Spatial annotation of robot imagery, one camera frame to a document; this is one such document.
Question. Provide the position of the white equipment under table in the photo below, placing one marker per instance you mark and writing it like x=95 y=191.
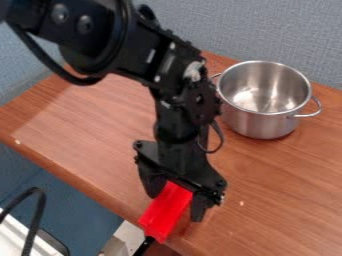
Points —
x=28 y=240

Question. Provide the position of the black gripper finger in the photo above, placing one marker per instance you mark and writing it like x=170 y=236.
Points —
x=152 y=180
x=202 y=202

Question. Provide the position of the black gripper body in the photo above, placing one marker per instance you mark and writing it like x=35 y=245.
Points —
x=183 y=164

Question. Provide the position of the stainless steel pot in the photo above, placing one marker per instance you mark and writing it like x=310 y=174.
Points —
x=266 y=97

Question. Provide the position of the red rectangular block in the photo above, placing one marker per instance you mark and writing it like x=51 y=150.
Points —
x=164 y=211

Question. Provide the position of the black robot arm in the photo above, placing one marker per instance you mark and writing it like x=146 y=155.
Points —
x=90 y=38

